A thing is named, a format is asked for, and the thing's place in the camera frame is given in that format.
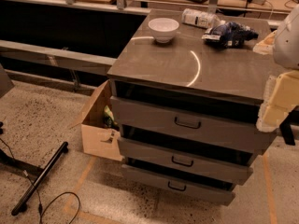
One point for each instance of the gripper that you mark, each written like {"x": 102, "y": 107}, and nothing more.
{"x": 288, "y": 44}

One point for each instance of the grey bottom drawer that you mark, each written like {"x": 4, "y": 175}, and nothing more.
{"x": 180, "y": 186}

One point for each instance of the grey drawer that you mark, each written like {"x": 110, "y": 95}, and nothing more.
{"x": 197, "y": 127}
{"x": 180, "y": 186}
{"x": 185, "y": 162}

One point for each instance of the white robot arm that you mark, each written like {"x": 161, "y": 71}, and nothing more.
{"x": 283, "y": 44}

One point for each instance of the grey top drawer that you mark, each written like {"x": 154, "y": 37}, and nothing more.
{"x": 197, "y": 127}

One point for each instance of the grey drawer cabinet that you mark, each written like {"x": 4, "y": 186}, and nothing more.
{"x": 190, "y": 75}

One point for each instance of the grey middle drawer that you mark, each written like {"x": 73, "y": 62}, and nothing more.
{"x": 185, "y": 162}

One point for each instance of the blue snack bag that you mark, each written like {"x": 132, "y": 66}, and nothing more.
{"x": 229, "y": 35}

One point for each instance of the clear plastic bottle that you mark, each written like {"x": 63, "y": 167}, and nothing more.
{"x": 201, "y": 19}

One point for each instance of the white ceramic bowl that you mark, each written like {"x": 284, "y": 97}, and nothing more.
{"x": 163, "y": 29}

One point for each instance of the green packet in box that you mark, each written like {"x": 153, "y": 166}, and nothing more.
{"x": 108, "y": 117}

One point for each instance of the cardboard box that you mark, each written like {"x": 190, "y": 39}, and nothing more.
{"x": 97, "y": 138}

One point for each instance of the black stand leg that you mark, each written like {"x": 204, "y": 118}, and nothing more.
{"x": 21, "y": 205}

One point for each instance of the grey metal rail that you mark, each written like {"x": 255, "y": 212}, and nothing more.
{"x": 62, "y": 58}

